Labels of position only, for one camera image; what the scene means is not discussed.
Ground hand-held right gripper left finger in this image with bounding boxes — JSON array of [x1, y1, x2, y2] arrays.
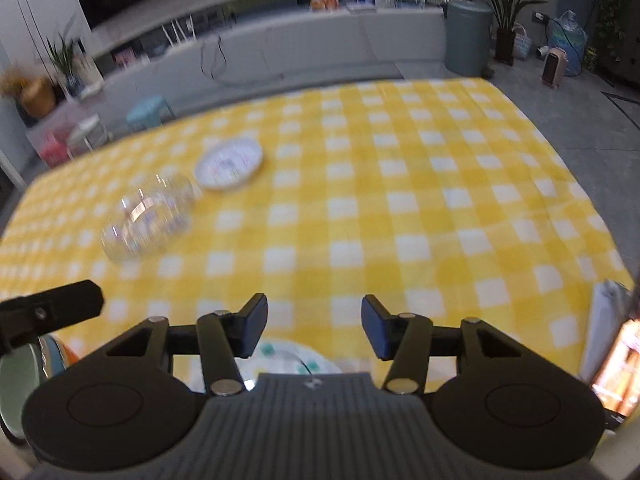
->
[[90, 292, 268, 396]]

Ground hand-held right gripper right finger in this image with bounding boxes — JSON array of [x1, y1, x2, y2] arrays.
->
[[361, 294, 540, 395]]

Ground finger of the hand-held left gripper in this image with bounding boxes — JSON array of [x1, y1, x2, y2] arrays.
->
[[0, 280, 105, 356]]

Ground white fruit-print plate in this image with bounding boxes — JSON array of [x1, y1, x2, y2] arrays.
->
[[235, 337, 346, 391]]

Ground blue steel bowl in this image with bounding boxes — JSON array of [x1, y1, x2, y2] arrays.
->
[[37, 335, 66, 377]]

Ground green ceramic bowl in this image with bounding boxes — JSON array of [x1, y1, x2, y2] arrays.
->
[[0, 342, 46, 443]]

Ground yellow checkered tablecloth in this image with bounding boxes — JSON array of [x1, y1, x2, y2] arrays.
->
[[0, 77, 636, 396]]

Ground clear glass plate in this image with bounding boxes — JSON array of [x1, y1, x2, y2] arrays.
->
[[100, 172, 197, 263]]

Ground pink plastic basket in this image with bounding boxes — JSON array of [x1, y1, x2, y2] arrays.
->
[[37, 132, 71, 168]]

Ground small white printed plate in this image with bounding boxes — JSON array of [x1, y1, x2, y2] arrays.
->
[[194, 137, 264, 191]]

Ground white baby seat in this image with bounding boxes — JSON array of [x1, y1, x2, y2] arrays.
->
[[67, 114, 113, 158]]

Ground gold vase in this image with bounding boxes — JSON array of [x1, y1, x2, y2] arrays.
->
[[20, 79, 57, 120]]

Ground light blue plastic stool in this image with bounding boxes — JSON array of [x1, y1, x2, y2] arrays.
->
[[125, 95, 176, 133]]

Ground green plant in blue vase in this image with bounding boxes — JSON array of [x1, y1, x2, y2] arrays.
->
[[42, 15, 88, 98]]

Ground dried yellow flowers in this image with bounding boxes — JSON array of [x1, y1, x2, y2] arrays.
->
[[0, 62, 36, 98]]

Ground white phone stand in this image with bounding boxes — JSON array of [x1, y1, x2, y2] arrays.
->
[[580, 280, 633, 386]]

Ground white paper bag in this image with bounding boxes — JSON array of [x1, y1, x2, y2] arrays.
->
[[82, 55, 103, 86]]

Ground smartphone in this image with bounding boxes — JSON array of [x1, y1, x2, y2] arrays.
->
[[590, 317, 640, 416]]

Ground white marble tv console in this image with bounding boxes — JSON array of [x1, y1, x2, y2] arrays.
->
[[25, 0, 448, 161]]

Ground white router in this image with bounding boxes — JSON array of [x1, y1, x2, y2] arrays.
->
[[160, 17, 196, 47]]

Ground grey pedal trash can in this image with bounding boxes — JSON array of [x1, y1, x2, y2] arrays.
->
[[445, 0, 493, 75]]

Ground long-leaf plant in black pot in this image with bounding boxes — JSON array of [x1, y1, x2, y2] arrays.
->
[[460, 0, 556, 66]]

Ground pink space heater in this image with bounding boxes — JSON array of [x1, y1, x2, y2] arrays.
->
[[541, 46, 571, 90]]

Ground white woven basket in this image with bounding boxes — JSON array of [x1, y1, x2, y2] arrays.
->
[[511, 23, 531, 61]]

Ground large blue water bottle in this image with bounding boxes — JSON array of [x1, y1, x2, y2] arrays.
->
[[547, 10, 588, 77]]

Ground dark cabinet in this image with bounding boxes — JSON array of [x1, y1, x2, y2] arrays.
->
[[597, 0, 640, 88]]

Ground green ivy plant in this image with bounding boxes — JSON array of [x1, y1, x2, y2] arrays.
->
[[582, 0, 640, 73]]

